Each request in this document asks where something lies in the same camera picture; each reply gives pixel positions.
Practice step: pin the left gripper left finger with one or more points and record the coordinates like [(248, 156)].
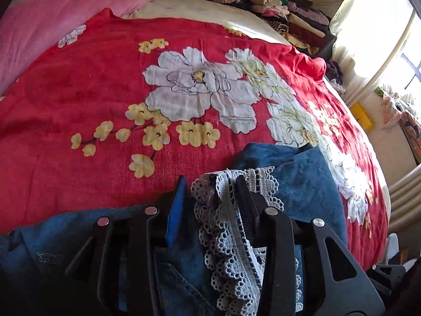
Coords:
[(115, 271)]

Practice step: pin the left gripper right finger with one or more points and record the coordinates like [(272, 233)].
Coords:
[(308, 270)]

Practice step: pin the blue denim pants lace hem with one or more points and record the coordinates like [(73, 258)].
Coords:
[(34, 258)]

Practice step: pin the red floral bed sheet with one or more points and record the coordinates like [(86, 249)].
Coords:
[(113, 119)]

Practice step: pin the yellow box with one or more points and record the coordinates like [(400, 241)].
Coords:
[(362, 117)]

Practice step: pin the pile of folded clothes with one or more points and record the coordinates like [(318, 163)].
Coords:
[(302, 25)]

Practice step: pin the cream mattress cover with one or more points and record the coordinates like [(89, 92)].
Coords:
[(211, 12)]

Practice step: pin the pink quilt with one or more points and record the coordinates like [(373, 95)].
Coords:
[(31, 27)]

